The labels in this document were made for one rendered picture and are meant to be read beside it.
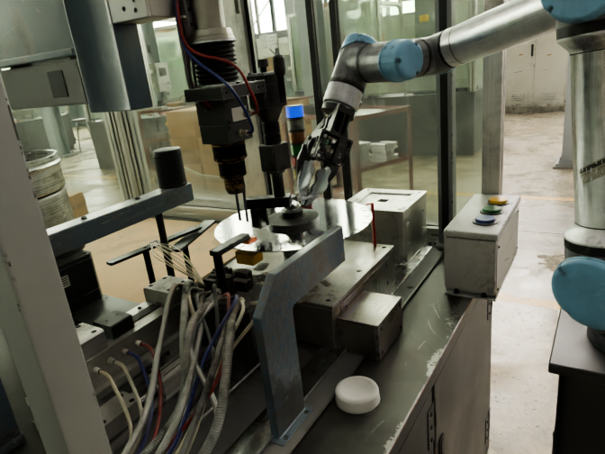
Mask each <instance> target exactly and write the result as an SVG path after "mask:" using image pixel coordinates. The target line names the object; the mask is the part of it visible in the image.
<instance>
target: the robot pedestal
mask: <svg viewBox="0 0 605 454"><path fill-rule="evenodd" d="M548 372H549V373H552V374H557V375H559V378H558V390H557V402H556V414H555V428H554V431H553V447H552V454H605V352H603V351H601V350H599V349H598V348H596V347H595V346H594V345H593V344H592V343H591V342H590V340H589V339H588V336H587V326H585V325H582V324H580V323H579V322H577V321H576V320H574V319H573V318H571V317H570V315H569V314H568V313H567V312H566V311H564V310H563V309H562V308H560V313H559V317H558V321H557V325H556V330H555V337H554V342H553V346H552V350H551V355H550V359H549V363H548Z"/></svg>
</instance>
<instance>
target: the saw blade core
mask: <svg viewBox="0 0 605 454"><path fill-rule="evenodd" d="M298 203H299V204H300V205H301V206H300V207H302V208H303V209H311V210H314V211H316V212H318V213H319V217H320V219H319V220H318V221H317V222H316V223H315V224H313V225H311V226H308V227H305V228H301V229H296V230H275V229H271V228H269V227H268V226H267V227H266V228H265V229H263V230H258V229H257V228H253V226H252V220H251V213H250V210H248V220H249V222H246V215H245V210H244V211H242V212H240V215H241V221H239V216H238V214H237V213H235V214H233V215H232V216H230V217H228V218H227V219H226V220H224V221H222V222H221V223H220V224H219V225H218V226H217V227H216V229H215V231H214V236H215V239H216V240H217V241H218V242H219V243H220V244H222V243H224V242H225V241H228V240H229V239H231V238H233V237H235V236H237V235H238V234H240V233H249V234H250V236H253V237H257V241H255V242H253V243H252V244H250V245H247V244H240V245H239V246H237V247H235V248H234V249H235V250H244V249H246V250H245V251H251V252H279V251H280V249H281V252H287V251H296V250H301V249H302V248H303V247H305V246H307V245H308V244H309V243H311V242H312V241H314V240H316V239H317V238H318V237H320V236H321V235H322V234H323V233H324V232H326V231H328V230H329V229H330V228H332V227H333V226H335V225H339V226H342V227H343V238H344V240H345V239H346V238H350V237H352V236H354V235H356V234H358V233H360V232H361V231H362V230H364V229H365V228H366V227H367V226H368V225H369V223H370V222H371V221H372V213H371V211H370V210H369V209H368V208H361V207H365V206H363V205H361V204H358V203H355V202H350V201H347V200H340V199H331V198H316V199H315V200H314V201H313V202H312V203H310V204H308V205H304V204H302V202H301V201H298ZM359 208H361V209H359ZM282 209H284V207H282V208H268V209H267V214H268V216H270V215H271V214H273V213H278V212H281V210H282Z"/></svg>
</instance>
